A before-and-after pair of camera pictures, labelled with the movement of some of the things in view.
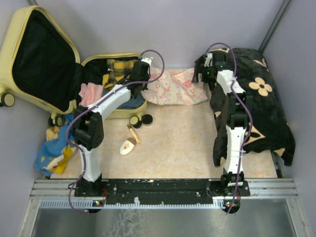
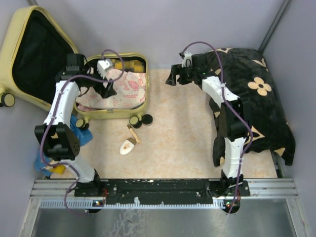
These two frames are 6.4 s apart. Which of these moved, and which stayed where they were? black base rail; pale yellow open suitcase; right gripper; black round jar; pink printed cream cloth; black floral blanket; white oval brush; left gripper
Moved: pink printed cream cloth; right gripper; left gripper
Stayed: white oval brush; black round jar; black floral blanket; black base rail; pale yellow open suitcase
